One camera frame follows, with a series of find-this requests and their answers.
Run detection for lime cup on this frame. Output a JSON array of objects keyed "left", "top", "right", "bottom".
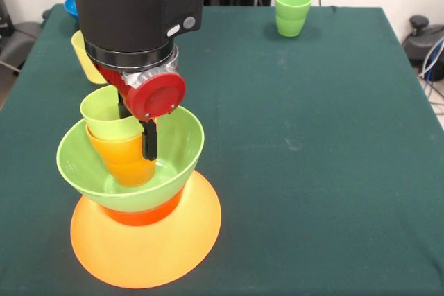
[{"left": 79, "top": 84, "right": 146, "bottom": 141}]

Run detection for red-orange bowl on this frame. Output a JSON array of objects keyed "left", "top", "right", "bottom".
[{"left": 99, "top": 191, "right": 185, "bottom": 227}]

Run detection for large orange bowl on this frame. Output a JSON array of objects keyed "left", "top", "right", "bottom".
[{"left": 70, "top": 170, "right": 223, "bottom": 290}]

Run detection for green bowl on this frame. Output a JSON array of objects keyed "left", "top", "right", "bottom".
[{"left": 55, "top": 104, "right": 205, "bottom": 214}]

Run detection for orange cup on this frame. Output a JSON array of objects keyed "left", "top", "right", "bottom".
[{"left": 85, "top": 117, "right": 159, "bottom": 189}]

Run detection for blue bowl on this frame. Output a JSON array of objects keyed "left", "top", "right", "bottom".
[{"left": 64, "top": 0, "right": 79, "bottom": 20}]

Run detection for green cup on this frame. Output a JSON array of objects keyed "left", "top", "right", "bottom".
[{"left": 274, "top": 0, "right": 314, "bottom": 37}]

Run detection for dark green tablecloth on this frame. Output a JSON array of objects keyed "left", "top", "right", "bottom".
[{"left": 0, "top": 3, "right": 444, "bottom": 296}]

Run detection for yellow cup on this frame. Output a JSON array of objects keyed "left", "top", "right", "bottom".
[{"left": 71, "top": 29, "right": 108, "bottom": 85}]

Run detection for tangled floor cables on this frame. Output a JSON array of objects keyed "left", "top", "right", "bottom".
[{"left": 418, "top": 37, "right": 444, "bottom": 115}]

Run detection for black equipment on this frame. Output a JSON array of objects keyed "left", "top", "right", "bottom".
[{"left": 0, "top": 0, "right": 15, "bottom": 37}]

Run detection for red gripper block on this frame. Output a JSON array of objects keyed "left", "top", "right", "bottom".
[{"left": 92, "top": 62, "right": 187, "bottom": 162}]

